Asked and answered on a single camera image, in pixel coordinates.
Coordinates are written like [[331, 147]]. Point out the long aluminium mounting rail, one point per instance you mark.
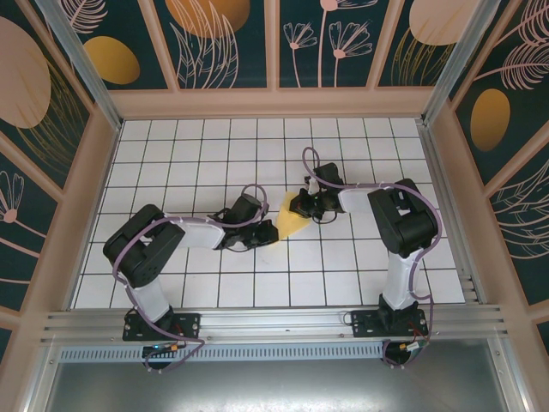
[[274, 322]]

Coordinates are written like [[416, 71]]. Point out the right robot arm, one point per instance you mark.
[[399, 283]]

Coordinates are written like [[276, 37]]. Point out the aluminium side rail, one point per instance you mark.
[[437, 171]]

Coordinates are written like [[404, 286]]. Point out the aluminium frame post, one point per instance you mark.
[[452, 64], [84, 64]]

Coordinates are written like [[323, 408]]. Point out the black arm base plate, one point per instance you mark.
[[188, 324], [364, 324]]

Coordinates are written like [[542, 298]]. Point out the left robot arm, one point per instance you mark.
[[150, 296]]

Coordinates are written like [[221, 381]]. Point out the grey metal panel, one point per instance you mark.
[[274, 386]]

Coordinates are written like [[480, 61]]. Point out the yellow cloth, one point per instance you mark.
[[291, 221]]

